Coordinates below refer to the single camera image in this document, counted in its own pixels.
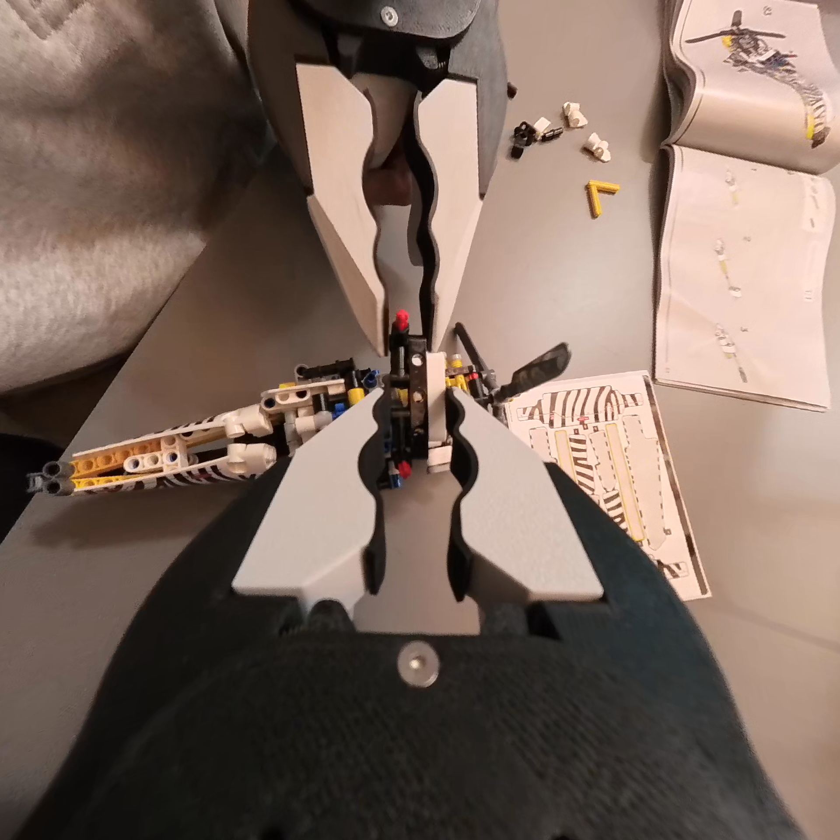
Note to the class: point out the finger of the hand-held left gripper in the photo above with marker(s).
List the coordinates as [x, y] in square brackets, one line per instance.
[334, 184]
[456, 164]

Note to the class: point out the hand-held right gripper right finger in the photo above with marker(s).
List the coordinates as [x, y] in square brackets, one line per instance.
[525, 525]

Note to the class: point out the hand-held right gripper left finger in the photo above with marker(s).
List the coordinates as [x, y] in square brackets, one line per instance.
[308, 518]

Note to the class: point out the black white lego beam assembly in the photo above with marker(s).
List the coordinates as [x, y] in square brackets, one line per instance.
[433, 407]

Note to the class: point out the zebra striped lego helicopter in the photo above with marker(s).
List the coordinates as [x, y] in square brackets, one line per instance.
[151, 449]

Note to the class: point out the black white lego pin piece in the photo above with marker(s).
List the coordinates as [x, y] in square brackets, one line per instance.
[522, 138]

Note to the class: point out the small white lego connector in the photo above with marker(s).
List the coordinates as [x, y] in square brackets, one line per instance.
[597, 148]
[574, 113]

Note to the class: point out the yellow angled lego piece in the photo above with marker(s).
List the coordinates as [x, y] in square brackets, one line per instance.
[595, 200]

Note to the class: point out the zebra striped sticker sheet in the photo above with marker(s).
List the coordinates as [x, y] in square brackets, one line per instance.
[590, 446]

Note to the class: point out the open instruction book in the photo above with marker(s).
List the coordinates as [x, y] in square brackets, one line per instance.
[741, 275]

